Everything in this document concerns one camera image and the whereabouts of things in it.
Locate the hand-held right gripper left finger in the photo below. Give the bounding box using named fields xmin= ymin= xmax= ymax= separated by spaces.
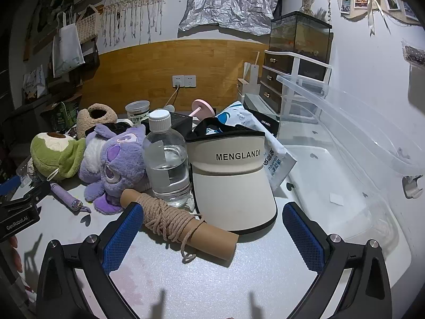
xmin=35 ymin=202 xmax=145 ymax=319

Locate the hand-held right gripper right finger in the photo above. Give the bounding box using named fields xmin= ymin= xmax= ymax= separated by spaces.
xmin=282 ymin=202 xmax=393 ymax=319

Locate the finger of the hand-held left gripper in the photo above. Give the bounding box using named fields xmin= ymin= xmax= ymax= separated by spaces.
xmin=0 ymin=181 xmax=52 ymax=207
xmin=0 ymin=175 xmax=21 ymax=197

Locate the clear plastic container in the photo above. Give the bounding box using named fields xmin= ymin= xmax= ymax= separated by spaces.
xmin=275 ymin=75 xmax=425 ymax=293

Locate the purple plush toy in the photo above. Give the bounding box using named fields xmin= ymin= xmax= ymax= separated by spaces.
xmin=79 ymin=123 xmax=148 ymax=214

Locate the clear water bottle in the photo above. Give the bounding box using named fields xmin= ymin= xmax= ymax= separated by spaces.
xmin=143 ymin=110 xmax=190 ymax=208

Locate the cream sun visor cap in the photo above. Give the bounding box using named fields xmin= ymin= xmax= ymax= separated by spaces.
xmin=185 ymin=120 xmax=279 ymax=232

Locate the cardboard tube with rope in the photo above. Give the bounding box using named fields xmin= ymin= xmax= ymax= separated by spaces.
xmin=120 ymin=189 xmax=240 ymax=264

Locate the black knit glove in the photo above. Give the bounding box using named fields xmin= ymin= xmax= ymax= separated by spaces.
xmin=106 ymin=121 xmax=133 ymax=134

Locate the person's left hand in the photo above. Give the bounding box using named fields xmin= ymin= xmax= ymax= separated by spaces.
xmin=9 ymin=236 xmax=22 ymax=273

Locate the purple folded sock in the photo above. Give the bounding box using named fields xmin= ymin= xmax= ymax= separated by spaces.
xmin=50 ymin=182 xmax=92 ymax=214

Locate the green plush toy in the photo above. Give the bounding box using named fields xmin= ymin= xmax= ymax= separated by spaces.
xmin=30 ymin=132 xmax=87 ymax=182

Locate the dark wooden shelf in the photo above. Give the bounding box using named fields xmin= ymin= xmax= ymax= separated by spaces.
xmin=0 ymin=91 xmax=83 ymax=140

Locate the white pack with blue print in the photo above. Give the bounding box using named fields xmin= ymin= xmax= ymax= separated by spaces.
xmin=212 ymin=100 xmax=298 ymax=191

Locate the green box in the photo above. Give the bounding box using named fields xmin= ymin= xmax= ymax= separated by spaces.
xmin=50 ymin=101 xmax=80 ymax=130

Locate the beige fuzzy slipper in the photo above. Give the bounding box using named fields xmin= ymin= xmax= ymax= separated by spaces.
xmin=76 ymin=104 xmax=118 ymax=140

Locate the snack bag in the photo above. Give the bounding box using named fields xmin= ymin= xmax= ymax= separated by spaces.
xmin=22 ymin=65 xmax=47 ymax=103

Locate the flat black box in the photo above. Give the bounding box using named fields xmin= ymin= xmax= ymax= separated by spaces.
xmin=247 ymin=108 xmax=279 ymax=130

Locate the clear plastic jar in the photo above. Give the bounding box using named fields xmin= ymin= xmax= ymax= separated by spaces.
xmin=125 ymin=100 xmax=151 ymax=127

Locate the white tote bag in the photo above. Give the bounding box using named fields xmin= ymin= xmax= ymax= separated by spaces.
xmin=52 ymin=11 xmax=86 ymax=78

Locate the pink round stand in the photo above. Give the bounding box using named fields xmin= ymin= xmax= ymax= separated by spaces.
xmin=191 ymin=99 xmax=216 ymax=120

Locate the white wooden rack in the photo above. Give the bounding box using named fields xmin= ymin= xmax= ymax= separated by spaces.
xmin=237 ymin=51 xmax=264 ymax=95

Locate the white drawer unit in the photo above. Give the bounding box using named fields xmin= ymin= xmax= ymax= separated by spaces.
xmin=258 ymin=50 xmax=333 ymax=123

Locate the glass tank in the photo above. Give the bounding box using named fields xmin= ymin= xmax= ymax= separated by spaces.
xmin=268 ymin=11 xmax=333 ymax=65

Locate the white ribbon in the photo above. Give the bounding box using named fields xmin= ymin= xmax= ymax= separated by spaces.
xmin=367 ymin=0 xmax=377 ymax=35

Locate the silver foil sheet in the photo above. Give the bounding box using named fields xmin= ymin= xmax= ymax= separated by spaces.
xmin=178 ymin=0 xmax=285 ymax=36

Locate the white wall hook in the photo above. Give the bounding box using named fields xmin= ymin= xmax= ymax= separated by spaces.
xmin=403 ymin=174 xmax=424 ymax=200

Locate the power cable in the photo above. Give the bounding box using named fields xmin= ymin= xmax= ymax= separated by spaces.
xmin=163 ymin=85 xmax=181 ymax=108

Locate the clear wall pouch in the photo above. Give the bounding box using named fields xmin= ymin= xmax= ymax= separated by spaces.
xmin=402 ymin=40 xmax=425 ymax=65

